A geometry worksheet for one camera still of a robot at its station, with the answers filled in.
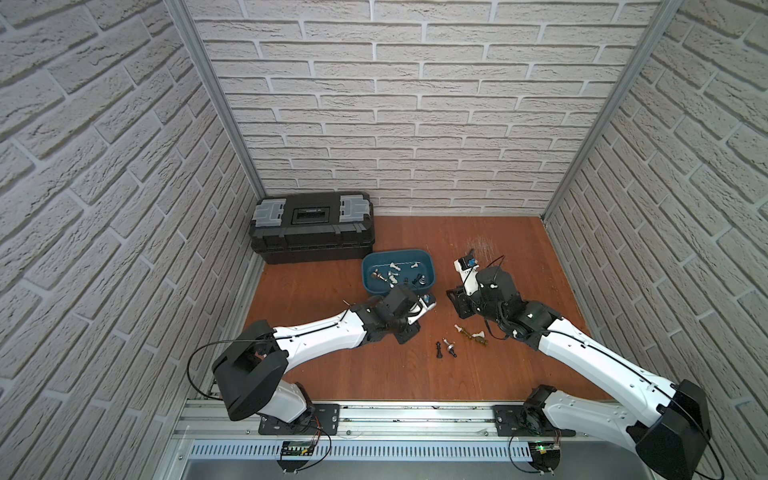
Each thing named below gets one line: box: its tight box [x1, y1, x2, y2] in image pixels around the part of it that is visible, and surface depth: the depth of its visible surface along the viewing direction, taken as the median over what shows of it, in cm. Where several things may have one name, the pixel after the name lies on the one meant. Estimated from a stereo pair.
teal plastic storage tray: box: [361, 249, 437, 296], surface depth 102 cm
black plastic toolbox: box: [249, 192, 375, 264], surface depth 97 cm
